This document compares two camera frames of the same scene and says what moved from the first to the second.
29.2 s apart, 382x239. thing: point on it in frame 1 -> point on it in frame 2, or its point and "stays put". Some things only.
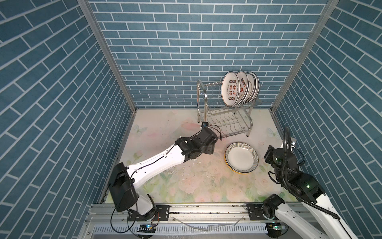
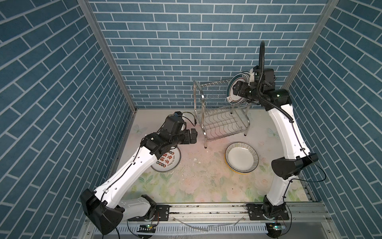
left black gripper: (211, 147) -> (187, 140)
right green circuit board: (276, 229) stays put
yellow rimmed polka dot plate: (239, 173) stays put
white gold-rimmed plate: (241, 157) stays put
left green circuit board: (146, 228) stays put
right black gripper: (267, 155) -> (243, 87)
